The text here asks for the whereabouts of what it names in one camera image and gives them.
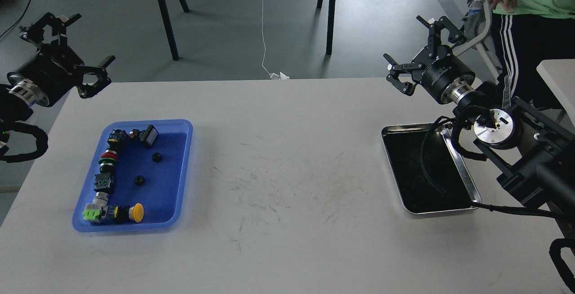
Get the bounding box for green white switch block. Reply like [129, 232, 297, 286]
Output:
[82, 198, 108, 224]

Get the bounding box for black square push button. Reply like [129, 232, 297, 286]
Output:
[128, 125, 159, 148]

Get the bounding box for black cable hose right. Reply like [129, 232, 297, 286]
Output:
[420, 115, 575, 223]

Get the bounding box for silver metal tray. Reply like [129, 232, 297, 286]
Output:
[381, 123, 482, 216]

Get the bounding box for blue plastic tray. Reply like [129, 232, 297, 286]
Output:
[72, 119, 193, 232]

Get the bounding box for person in green shirt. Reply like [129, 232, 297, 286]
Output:
[491, 0, 575, 109]

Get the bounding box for small black gear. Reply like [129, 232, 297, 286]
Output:
[133, 175, 146, 186]
[150, 152, 163, 163]

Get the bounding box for red green ringed button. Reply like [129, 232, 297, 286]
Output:
[98, 149, 119, 174]

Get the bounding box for white office chair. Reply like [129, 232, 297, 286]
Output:
[454, 0, 502, 82]

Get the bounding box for white side table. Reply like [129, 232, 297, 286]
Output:
[537, 59, 575, 123]

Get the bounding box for black green contact block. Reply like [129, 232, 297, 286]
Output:
[93, 173, 115, 194]

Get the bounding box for black table legs right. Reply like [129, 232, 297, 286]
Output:
[316, 0, 338, 56]

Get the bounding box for black table legs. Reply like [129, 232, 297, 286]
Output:
[157, 0, 190, 61]
[316, 0, 338, 56]

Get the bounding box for white floor cable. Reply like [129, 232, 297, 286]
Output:
[245, 0, 290, 80]

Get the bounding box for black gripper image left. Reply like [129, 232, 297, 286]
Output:
[17, 12, 116, 102]

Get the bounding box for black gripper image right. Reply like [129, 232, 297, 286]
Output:
[383, 15, 476, 104]

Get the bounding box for yellow mushroom push button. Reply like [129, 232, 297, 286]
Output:
[111, 203, 144, 224]

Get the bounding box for black cable loop left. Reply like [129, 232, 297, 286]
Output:
[0, 121, 49, 164]

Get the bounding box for black table legs left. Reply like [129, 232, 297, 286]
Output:
[157, 0, 190, 61]

